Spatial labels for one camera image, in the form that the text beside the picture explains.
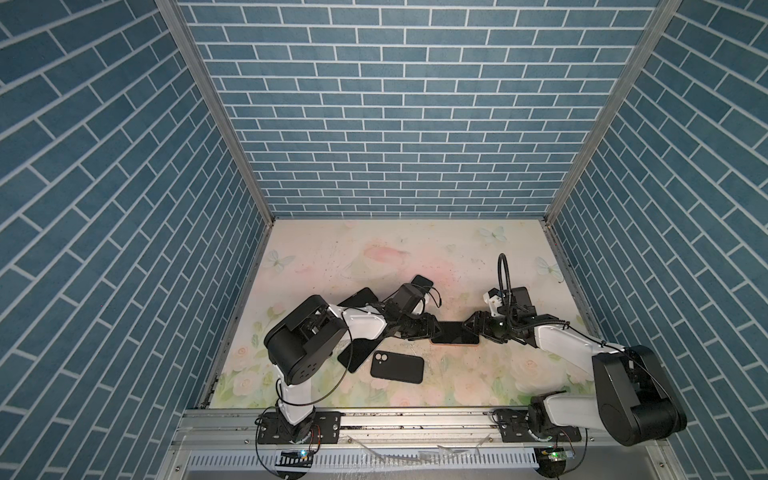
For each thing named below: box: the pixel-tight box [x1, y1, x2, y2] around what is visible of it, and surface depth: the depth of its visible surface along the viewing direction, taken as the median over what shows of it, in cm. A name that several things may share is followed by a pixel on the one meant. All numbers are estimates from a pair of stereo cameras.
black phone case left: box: [337, 287, 379, 307], surface depth 99 cm
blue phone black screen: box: [411, 274, 434, 287], surface depth 104 cm
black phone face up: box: [337, 338, 382, 373], surface depth 86 cm
